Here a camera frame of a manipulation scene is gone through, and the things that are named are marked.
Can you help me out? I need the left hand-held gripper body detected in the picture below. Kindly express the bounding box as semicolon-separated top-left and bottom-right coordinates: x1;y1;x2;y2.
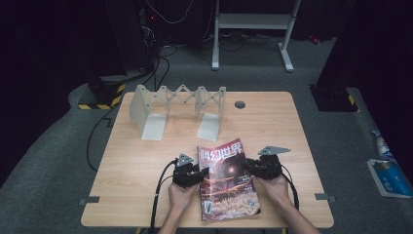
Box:
171;152;201;189

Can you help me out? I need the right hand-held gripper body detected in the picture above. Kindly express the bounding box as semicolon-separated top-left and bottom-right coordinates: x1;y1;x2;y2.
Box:
255;145;292;181

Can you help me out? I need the red glossy magazine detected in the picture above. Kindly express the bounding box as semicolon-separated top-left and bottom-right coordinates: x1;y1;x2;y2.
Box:
196;137;262;222

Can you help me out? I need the white expandable bookend rack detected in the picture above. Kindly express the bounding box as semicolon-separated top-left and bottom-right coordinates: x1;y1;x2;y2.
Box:
129;84;228;142

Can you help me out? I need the person's left hand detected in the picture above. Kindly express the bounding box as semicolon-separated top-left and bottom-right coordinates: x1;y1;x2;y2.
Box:
167;182;201;216

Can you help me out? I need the person's right hand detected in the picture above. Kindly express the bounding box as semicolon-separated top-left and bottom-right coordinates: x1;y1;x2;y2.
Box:
254;175;292;211

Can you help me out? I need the grey tape piece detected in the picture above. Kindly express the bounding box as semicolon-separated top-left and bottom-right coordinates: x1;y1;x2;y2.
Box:
314;192;337;204
78;195;101;207

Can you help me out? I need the black perforated base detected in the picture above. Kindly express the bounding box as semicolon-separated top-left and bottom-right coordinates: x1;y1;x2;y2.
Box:
309;84;360;113

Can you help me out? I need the black yellow striped base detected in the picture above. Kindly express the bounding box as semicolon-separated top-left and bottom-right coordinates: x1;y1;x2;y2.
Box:
77;75;128;111

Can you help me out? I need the blue white package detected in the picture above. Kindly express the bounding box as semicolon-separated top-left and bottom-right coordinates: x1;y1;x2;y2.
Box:
366;158;413;200

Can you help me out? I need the white metal stand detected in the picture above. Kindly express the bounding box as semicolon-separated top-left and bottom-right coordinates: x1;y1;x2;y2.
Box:
210;0;302;73

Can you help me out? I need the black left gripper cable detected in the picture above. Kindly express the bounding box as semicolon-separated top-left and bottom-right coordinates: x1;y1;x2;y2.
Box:
148;158;179;234

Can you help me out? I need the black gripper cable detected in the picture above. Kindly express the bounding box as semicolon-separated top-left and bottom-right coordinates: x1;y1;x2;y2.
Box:
280;163;301;212
148;158;179;234

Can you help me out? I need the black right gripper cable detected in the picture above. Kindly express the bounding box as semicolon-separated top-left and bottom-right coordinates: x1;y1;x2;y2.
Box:
280;163;301;212

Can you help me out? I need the black floor cable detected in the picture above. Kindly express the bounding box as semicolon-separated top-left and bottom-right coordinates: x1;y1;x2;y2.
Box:
85;106;120;173

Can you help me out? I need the black looped cable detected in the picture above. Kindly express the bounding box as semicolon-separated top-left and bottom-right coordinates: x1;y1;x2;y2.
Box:
151;44;179;93

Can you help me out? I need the white hanging cable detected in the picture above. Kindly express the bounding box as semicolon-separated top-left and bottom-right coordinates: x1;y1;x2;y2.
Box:
144;0;195;25

